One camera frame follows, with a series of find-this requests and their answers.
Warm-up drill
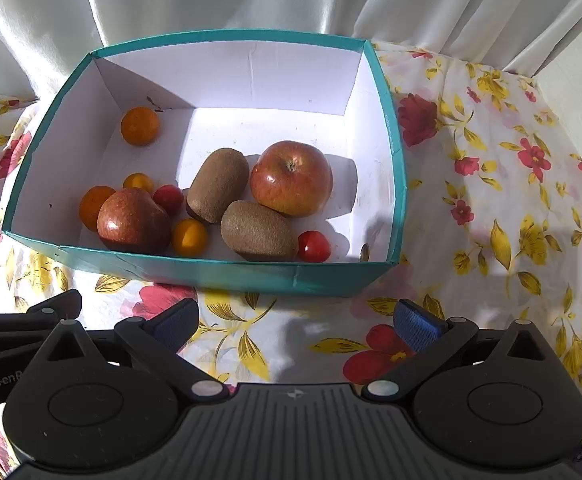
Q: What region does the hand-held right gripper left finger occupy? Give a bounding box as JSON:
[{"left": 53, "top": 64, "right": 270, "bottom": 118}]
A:
[{"left": 45, "top": 297, "right": 228, "bottom": 405}]

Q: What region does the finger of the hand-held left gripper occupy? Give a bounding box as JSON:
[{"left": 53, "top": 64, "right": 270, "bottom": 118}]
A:
[{"left": 25, "top": 288, "right": 83, "bottom": 321}]

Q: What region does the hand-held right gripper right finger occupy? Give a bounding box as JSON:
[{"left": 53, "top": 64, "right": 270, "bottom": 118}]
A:
[{"left": 361, "top": 299, "right": 548, "bottom": 403}]

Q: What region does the orange cherry tomato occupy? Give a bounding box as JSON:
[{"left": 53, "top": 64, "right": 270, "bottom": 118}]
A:
[
  {"left": 123, "top": 172, "right": 155, "bottom": 196},
  {"left": 172, "top": 218, "right": 209, "bottom": 257}
]

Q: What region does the orange mandarin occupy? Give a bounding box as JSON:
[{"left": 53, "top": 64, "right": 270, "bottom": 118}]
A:
[
  {"left": 121, "top": 106, "right": 161, "bottom": 147},
  {"left": 79, "top": 185, "right": 116, "bottom": 232}
]

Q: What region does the red apple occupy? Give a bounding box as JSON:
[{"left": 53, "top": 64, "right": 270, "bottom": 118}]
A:
[
  {"left": 97, "top": 188, "right": 173, "bottom": 255},
  {"left": 250, "top": 140, "right": 333, "bottom": 219}
]

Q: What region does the brown kiwi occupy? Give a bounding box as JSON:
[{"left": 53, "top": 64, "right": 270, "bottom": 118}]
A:
[
  {"left": 220, "top": 200, "right": 299, "bottom": 262},
  {"left": 186, "top": 147, "right": 250, "bottom": 225}
]

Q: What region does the red cherry tomato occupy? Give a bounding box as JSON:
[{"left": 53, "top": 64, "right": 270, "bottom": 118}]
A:
[
  {"left": 297, "top": 230, "right": 332, "bottom": 263},
  {"left": 152, "top": 184, "right": 184, "bottom": 218}
]

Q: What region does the teal cardboard box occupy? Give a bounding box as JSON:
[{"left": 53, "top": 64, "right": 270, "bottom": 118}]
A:
[{"left": 2, "top": 29, "right": 409, "bottom": 298}]

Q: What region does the floral tablecloth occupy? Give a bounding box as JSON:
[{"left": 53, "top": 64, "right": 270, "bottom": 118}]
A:
[{"left": 0, "top": 42, "right": 582, "bottom": 480}]

